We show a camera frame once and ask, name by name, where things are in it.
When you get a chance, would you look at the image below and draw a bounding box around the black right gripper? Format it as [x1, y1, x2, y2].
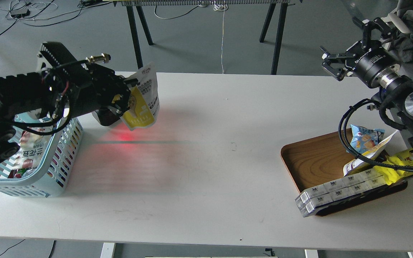
[319, 16, 402, 89]

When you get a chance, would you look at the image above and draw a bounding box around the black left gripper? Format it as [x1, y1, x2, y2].
[69, 54, 139, 118]

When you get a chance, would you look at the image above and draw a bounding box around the yellow white snack pouch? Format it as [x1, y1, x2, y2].
[121, 62, 160, 131]

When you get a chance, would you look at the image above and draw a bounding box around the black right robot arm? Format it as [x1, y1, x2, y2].
[322, 17, 413, 172]

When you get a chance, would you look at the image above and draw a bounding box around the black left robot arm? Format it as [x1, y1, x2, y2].
[0, 42, 138, 164]

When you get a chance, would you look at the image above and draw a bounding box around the blue snack bag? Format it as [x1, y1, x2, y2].
[350, 124, 385, 153]

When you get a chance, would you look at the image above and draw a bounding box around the red white snack bag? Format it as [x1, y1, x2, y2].
[8, 130, 51, 178]

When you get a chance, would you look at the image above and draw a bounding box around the light blue plastic basket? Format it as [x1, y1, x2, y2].
[0, 118, 83, 197]

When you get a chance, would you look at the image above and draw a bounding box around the yellow cartoon snack bag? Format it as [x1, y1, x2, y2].
[372, 148, 413, 186]

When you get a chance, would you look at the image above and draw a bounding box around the black barcode scanner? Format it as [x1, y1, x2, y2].
[92, 107, 123, 127]

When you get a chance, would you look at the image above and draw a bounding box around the black trestle table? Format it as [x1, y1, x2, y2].
[113, 0, 293, 75]

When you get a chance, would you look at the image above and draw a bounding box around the white blue yellow pouch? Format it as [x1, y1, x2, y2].
[343, 130, 399, 176]

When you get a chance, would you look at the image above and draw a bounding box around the brown wooden tray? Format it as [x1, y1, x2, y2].
[280, 132, 408, 216]

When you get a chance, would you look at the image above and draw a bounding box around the black power adapter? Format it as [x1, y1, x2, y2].
[9, 7, 30, 18]

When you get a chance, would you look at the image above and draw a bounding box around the clear wrapped white box pack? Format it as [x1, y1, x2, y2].
[294, 168, 387, 217]

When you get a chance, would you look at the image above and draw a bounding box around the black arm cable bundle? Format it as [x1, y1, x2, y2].
[338, 99, 413, 174]

